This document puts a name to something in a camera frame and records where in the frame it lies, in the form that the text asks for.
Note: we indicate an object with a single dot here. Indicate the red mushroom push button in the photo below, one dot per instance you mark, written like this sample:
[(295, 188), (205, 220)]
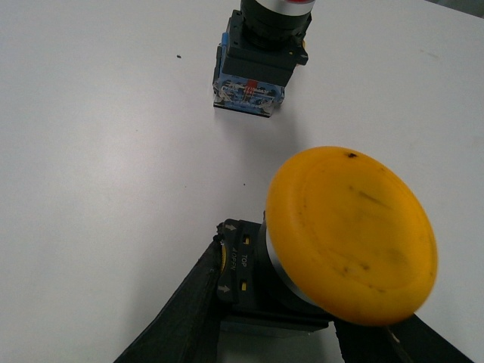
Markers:
[(262, 45)]

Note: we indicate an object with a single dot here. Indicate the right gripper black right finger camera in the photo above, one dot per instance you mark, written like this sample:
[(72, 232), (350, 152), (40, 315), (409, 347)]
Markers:
[(411, 340)]

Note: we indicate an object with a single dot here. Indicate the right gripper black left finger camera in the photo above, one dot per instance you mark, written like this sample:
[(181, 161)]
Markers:
[(187, 328)]

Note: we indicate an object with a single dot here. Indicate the yellow mushroom push button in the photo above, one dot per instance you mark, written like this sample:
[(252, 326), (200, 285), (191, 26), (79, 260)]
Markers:
[(342, 235)]

